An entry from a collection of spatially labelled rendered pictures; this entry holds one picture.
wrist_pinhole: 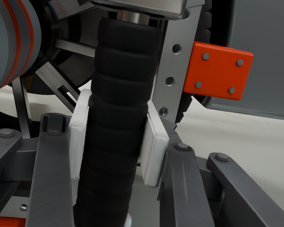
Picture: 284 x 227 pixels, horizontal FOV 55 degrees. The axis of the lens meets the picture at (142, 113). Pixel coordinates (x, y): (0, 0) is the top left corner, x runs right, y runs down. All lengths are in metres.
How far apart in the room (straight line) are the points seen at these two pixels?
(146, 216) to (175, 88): 1.12
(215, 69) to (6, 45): 0.26
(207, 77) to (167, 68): 0.06
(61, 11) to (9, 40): 0.20
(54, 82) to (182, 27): 0.24
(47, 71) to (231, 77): 0.29
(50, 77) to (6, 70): 0.20
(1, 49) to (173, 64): 0.21
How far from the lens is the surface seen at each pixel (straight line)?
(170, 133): 0.16
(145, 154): 0.15
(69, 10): 0.47
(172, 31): 0.37
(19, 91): 0.51
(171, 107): 0.39
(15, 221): 0.50
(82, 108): 0.15
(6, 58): 0.29
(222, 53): 0.39
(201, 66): 0.39
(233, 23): 0.61
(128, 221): 0.21
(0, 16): 0.28
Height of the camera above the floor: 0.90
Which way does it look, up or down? 18 degrees down
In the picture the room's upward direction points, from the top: 11 degrees clockwise
